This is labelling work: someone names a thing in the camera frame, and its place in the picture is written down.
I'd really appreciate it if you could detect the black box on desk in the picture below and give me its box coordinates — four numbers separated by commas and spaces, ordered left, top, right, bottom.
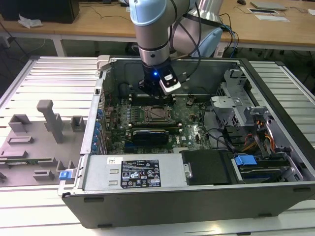
0, 0, 81, 24

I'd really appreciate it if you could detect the black open PC case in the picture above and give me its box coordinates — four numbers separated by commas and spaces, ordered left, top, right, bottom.
58, 55, 315, 229

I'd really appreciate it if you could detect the grey flat laptop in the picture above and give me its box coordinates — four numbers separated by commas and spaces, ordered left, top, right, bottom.
250, 0, 287, 11

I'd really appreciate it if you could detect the metal socket cover frame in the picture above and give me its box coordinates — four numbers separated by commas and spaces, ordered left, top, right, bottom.
144, 106, 176, 122

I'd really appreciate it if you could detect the grey parts rack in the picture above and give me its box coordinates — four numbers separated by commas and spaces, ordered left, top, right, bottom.
0, 99, 86, 188

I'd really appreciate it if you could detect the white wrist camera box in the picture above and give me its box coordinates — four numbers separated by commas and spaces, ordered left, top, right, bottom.
159, 70, 183, 96

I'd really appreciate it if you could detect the grey case latch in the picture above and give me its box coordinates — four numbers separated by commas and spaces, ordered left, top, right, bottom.
96, 55, 116, 72

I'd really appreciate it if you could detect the silver metal drive cage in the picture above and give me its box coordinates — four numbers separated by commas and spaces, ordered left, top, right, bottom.
210, 68, 271, 128

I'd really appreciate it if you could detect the blue disk carrier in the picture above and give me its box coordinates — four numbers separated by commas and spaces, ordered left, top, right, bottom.
235, 154, 257, 172

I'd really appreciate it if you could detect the crumpled white paper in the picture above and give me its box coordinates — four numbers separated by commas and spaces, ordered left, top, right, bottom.
18, 13, 44, 29

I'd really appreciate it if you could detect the CPU socket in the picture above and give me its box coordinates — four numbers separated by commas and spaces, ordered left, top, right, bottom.
144, 106, 177, 123

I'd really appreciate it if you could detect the black graphics card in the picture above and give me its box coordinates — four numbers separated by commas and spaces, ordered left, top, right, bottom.
131, 127, 170, 149

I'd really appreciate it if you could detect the grey power supply unit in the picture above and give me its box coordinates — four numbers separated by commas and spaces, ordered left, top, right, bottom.
82, 154, 189, 191

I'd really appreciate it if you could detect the black hanging cable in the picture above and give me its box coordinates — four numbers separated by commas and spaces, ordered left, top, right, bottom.
221, 12, 234, 51

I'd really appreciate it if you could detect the silver square CPU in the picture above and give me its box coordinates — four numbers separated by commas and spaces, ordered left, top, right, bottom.
150, 109, 171, 120

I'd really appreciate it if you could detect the blue hanging cable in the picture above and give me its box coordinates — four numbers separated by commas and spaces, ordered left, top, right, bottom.
221, 23, 240, 59

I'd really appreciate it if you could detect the green RAM stick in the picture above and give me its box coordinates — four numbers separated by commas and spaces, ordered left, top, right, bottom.
6, 159, 40, 166
129, 121, 183, 133

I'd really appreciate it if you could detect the orange yellow wire bundle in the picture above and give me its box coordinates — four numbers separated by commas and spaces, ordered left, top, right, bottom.
242, 119, 275, 152

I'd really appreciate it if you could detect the black framed tray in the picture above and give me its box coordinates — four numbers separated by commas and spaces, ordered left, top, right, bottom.
248, 8, 280, 15

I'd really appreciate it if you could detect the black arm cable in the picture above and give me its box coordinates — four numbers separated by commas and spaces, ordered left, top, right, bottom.
171, 0, 202, 82

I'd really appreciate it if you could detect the green motherboard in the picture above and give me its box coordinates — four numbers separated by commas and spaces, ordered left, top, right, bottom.
103, 96, 215, 155

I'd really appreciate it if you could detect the black drive bay cover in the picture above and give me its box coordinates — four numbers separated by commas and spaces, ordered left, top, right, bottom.
181, 149, 233, 186

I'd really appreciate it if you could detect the black internal cable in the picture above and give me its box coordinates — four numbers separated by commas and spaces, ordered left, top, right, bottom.
201, 103, 237, 151

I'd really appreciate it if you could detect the wooden desk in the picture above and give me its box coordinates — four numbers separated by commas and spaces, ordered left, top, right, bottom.
0, 0, 315, 52

